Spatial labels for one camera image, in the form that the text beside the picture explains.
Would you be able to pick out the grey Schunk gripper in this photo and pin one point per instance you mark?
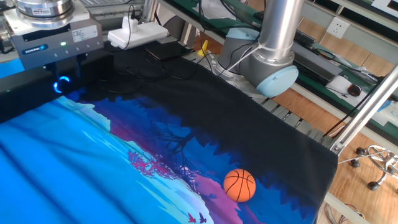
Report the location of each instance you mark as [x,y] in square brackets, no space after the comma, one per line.
[59,49]

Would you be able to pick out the silver grey UR5 robot arm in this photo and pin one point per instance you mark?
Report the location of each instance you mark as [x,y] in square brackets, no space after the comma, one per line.
[280,28]

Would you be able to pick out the black soundbar speaker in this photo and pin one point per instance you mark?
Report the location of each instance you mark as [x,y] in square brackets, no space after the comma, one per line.
[25,93]

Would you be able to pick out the silver force torque sensor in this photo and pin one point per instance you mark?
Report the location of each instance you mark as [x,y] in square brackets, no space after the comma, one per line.
[43,12]

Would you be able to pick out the white adapter plate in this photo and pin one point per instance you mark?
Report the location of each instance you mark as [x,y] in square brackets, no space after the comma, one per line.
[14,25]

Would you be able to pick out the white charger plug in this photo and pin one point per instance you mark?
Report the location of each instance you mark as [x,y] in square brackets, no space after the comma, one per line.
[130,26]

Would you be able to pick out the white power strip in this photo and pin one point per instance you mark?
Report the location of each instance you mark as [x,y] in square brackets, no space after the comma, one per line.
[146,34]

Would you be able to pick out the black flat box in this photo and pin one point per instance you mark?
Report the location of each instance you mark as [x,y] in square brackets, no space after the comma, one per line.
[168,50]

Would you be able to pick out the blue landscape print cloth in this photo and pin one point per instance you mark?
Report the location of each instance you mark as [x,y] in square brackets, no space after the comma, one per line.
[93,171]

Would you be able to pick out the small yellow object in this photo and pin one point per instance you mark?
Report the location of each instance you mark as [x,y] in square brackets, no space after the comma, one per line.
[203,49]

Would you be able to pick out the clear plastic bag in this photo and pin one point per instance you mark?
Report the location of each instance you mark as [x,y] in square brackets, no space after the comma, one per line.
[214,9]

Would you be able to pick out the long white zip tie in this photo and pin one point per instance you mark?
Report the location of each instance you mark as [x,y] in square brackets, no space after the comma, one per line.
[245,58]

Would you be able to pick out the orange mini basketball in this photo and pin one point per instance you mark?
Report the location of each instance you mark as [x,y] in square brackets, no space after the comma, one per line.
[239,185]

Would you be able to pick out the grey flat device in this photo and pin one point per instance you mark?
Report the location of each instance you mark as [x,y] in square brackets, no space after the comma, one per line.
[320,63]

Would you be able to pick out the white mouse pad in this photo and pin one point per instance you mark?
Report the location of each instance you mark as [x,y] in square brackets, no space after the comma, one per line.
[339,85]

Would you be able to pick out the black computer mouse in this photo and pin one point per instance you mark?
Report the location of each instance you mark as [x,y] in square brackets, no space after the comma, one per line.
[354,90]

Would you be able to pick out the chrome chair base with casters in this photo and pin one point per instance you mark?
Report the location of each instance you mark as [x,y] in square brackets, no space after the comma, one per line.
[385,163]

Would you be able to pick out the aluminium frame post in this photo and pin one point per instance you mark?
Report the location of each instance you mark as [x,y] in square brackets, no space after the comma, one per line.
[149,11]
[367,109]

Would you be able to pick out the white wall socket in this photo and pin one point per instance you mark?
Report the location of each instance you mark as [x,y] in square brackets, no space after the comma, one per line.
[338,27]

